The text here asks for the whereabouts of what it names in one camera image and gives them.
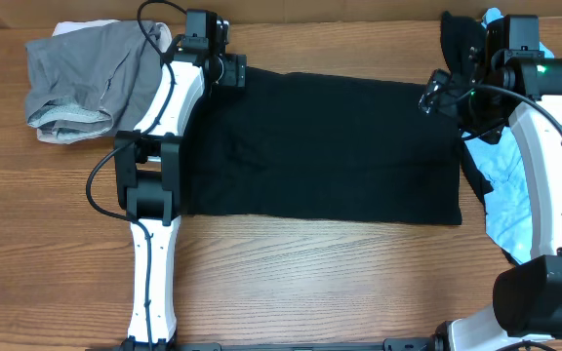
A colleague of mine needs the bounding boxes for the black t-shirt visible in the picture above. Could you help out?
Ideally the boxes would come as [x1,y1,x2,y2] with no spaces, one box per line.
[182,68,462,225]

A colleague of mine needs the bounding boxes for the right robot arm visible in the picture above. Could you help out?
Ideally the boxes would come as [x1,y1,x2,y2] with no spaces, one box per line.
[414,10,562,350]

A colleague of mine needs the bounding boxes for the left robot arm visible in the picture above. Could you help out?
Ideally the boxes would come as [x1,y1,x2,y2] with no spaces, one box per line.
[114,9,246,350]

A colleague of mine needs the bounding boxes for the light blue t-shirt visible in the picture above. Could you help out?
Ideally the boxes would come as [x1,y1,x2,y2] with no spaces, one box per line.
[461,7,555,267]

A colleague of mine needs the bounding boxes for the folded grey shirt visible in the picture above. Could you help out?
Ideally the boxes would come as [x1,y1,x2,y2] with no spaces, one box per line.
[24,20,162,144]

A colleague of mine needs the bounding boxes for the white garment under grey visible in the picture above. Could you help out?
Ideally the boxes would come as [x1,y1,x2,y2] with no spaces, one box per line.
[53,19,173,52]

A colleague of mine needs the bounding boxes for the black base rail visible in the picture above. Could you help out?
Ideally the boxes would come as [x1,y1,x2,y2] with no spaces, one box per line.
[85,337,438,351]

